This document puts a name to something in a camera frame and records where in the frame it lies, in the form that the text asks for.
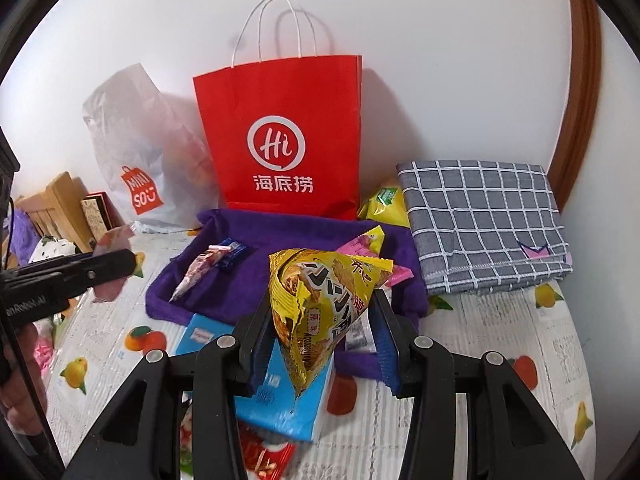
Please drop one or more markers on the brown patterned box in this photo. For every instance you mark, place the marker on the brown patterned box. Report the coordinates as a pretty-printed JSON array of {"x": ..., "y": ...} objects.
[{"x": 100, "y": 215}]

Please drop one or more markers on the purple cloth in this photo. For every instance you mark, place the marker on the purple cloth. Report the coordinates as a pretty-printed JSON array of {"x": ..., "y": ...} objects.
[{"x": 22, "y": 235}]

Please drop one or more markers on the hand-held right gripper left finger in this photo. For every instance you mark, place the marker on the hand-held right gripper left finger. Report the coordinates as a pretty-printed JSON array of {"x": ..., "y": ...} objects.
[{"x": 260, "y": 355}]

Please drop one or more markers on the blue candy wrapper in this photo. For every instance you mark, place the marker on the blue candy wrapper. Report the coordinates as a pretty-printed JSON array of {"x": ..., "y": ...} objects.
[{"x": 232, "y": 252}]

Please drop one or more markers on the pale pink snack packet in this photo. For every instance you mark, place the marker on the pale pink snack packet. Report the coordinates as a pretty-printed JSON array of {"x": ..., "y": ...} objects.
[{"x": 112, "y": 241}]

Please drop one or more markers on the yellow triangular snack packet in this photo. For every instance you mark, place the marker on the yellow triangular snack packet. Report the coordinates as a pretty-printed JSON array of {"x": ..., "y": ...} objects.
[{"x": 315, "y": 310}]

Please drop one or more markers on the purple fabric tray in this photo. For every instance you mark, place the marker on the purple fabric tray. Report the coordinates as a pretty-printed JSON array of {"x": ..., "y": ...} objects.
[{"x": 300, "y": 232}]

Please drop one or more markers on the wooden rack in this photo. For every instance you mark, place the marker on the wooden rack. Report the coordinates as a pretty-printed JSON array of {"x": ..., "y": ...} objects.
[{"x": 55, "y": 205}]

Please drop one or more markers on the blue tissue pack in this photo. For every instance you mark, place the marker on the blue tissue pack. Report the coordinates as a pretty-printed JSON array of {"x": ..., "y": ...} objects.
[{"x": 272, "y": 397}]

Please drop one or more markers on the red snack packet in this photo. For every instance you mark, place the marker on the red snack packet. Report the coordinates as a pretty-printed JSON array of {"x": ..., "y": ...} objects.
[{"x": 265, "y": 460}]

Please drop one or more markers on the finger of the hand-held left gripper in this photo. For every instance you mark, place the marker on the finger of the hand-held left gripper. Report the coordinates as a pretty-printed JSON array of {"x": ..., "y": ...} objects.
[
  {"x": 100, "y": 280},
  {"x": 75, "y": 264}
]

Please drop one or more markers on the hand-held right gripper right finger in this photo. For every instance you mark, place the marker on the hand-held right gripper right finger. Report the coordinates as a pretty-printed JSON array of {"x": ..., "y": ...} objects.
[{"x": 385, "y": 350}]

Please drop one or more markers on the pink triangular snack packet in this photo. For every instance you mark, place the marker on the pink triangular snack packet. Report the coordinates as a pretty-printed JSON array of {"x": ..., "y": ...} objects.
[{"x": 197, "y": 270}]

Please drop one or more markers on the person's left hand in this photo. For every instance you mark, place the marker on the person's left hand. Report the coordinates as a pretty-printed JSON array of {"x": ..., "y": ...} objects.
[{"x": 30, "y": 390}]

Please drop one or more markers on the fruit print tablecloth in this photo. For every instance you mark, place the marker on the fruit print tablecloth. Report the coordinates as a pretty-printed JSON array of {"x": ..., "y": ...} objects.
[{"x": 500, "y": 385}]

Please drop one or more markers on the wooden door frame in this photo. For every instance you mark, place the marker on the wooden door frame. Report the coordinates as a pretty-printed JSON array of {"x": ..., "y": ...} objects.
[{"x": 580, "y": 100}]

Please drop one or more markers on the grey checked folded cloth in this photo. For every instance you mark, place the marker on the grey checked folded cloth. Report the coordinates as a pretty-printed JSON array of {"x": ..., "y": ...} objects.
[{"x": 480, "y": 220}]

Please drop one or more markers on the pink yellow-edged snack packet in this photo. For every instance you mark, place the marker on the pink yellow-edged snack packet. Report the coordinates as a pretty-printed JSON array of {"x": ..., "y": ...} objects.
[{"x": 360, "y": 247}]

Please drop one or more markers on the white spotted cloth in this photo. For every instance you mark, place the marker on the white spotted cloth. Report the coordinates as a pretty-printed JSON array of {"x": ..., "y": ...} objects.
[{"x": 50, "y": 250}]

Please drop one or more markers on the red paper bag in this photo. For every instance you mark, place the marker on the red paper bag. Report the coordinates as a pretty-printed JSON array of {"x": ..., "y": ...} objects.
[{"x": 280, "y": 100}]

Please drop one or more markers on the yellow green chip bag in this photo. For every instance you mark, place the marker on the yellow green chip bag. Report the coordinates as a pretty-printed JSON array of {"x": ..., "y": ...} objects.
[{"x": 385, "y": 205}]

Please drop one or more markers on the white plastic bag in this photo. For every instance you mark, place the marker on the white plastic bag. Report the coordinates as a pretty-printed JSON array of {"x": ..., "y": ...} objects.
[{"x": 130, "y": 125}]

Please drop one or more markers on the clear white snack packet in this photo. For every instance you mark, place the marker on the clear white snack packet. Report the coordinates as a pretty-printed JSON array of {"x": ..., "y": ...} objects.
[{"x": 360, "y": 335}]

